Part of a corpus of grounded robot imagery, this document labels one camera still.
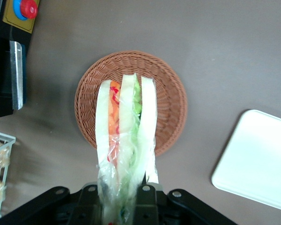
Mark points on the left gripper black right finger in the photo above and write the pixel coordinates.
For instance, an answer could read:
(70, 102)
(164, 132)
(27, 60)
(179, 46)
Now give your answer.
(147, 206)

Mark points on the beige plastic tray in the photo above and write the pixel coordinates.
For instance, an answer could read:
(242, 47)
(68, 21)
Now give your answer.
(255, 164)

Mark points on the black control box yellow panel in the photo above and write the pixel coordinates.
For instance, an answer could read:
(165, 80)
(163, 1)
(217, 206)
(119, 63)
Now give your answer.
(0, 70)

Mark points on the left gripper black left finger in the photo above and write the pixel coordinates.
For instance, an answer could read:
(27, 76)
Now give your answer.
(90, 204)

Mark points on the red emergency stop button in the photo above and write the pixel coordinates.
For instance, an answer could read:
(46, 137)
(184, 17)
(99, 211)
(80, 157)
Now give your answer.
(28, 9)

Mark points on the round brown wicker basket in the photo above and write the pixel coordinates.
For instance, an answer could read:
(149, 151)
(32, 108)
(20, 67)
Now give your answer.
(168, 98)

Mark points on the triangle sandwich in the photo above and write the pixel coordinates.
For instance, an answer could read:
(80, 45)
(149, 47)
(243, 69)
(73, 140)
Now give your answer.
(126, 112)

